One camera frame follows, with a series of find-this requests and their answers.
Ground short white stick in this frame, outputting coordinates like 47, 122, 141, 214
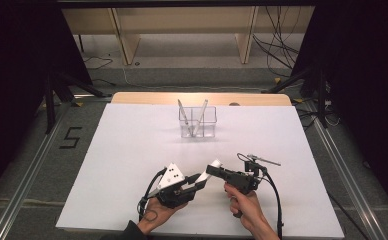
195, 158, 223, 185

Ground white foam board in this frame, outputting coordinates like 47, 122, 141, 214
55, 103, 345, 240

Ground long aluminium floor rail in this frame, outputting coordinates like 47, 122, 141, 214
305, 99, 388, 240
0, 109, 68, 240

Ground clear plastic pen organizer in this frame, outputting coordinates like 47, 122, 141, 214
177, 105, 218, 139

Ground hand-held gripper cable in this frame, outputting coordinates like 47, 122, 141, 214
236, 152, 285, 240
137, 167, 168, 224

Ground black metal stand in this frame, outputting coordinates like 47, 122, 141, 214
44, 71, 113, 134
261, 64, 330, 129

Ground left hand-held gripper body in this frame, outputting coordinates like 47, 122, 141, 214
147, 162, 197, 210

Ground light wooden table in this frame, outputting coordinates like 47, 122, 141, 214
111, 92, 293, 107

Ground thin black floor cable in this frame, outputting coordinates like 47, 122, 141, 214
81, 56, 118, 88

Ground tangled floor cables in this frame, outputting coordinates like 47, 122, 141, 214
296, 99, 341, 132

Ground light wooden bench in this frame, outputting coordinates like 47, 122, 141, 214
61, 5, 316, 66

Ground left hand-held gripper cable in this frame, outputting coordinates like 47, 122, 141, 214
137, 167, 168, 224

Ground hanging black cable bundle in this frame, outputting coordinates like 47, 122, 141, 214
251, 6, 301, 78

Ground right hand-held gripper cable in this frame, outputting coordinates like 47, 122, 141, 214
236, 152, 285, 240

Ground clear silver pen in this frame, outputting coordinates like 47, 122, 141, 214
177, 98, 194, 138

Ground long black floor cable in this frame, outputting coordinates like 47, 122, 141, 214
326, 191, 371, 240

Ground white pen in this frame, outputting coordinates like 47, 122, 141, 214
193, 98, 210, 137

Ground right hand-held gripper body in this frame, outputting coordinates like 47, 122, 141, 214
220, 153, 282, 196

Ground short aluminium rail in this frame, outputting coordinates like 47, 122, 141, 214
73, 94, 113, 100

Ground person's right hand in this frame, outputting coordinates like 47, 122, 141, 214
223, 183, 268, 234

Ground person's left hand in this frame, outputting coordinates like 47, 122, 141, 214
137, 198, 189, 235

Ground black curtain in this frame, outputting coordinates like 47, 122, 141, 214
0, 0, 93, 204
291, 0, 388, 211

